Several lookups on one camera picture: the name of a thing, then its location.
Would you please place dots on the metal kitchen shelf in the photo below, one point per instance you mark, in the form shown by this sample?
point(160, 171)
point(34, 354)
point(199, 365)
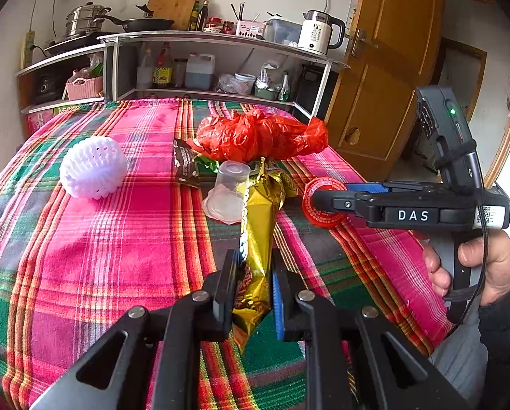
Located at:
point(247, 70)

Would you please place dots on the wooden door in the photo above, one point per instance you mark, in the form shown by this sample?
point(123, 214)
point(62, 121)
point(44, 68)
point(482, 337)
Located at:
point(392, 51)

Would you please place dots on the black frying pan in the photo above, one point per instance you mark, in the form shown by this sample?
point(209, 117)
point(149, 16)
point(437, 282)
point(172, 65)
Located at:
point(147, 23)

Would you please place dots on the plaid pink tablecloth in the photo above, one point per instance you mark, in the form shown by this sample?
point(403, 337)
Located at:
point(69, 268)

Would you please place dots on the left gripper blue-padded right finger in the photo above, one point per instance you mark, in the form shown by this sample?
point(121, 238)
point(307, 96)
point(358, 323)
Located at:
point(355, 359)

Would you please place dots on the clear plastic container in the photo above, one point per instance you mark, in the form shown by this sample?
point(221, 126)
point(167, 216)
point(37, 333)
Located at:
point(282, 31)

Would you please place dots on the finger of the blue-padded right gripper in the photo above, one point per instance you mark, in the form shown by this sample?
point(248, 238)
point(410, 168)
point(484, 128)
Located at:
point(367, 187)

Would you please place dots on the pink basket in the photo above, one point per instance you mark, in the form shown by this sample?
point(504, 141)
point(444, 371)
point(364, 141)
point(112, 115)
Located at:
point(82, 88)

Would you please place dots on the clear plastic cup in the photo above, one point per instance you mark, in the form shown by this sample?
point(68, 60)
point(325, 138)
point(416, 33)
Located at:
point(224, 202)

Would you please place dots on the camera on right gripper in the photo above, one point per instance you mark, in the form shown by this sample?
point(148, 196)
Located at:
point(447, 130)

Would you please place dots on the pink utensil holder box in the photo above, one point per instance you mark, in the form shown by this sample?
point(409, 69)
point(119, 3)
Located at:
point(250, 29)

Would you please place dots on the red round lid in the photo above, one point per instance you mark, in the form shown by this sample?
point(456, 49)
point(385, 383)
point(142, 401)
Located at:
point(315, 217)

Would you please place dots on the soy sauce bottle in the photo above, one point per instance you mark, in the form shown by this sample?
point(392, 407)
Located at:
point(163, 69)

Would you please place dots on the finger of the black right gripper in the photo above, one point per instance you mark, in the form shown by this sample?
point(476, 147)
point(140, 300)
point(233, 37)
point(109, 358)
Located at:
point(341, 201)

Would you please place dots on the steel steamer pot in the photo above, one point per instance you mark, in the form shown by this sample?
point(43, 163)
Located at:
point(85, 19)

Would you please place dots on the gold snack wrapper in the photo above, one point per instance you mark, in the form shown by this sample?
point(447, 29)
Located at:
point(265, 195)

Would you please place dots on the white oil jug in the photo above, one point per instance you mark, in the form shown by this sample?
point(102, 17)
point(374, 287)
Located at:
point(199, 72)

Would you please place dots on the white electric kettle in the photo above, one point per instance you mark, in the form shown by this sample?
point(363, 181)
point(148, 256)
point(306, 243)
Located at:
point(321, 32)

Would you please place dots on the brown coffee sachet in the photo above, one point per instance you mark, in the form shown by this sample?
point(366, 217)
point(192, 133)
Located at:
point(185, 169)

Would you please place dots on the red plastic bag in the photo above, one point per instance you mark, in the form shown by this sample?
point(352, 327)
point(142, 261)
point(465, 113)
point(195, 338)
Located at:
point(245, 137)

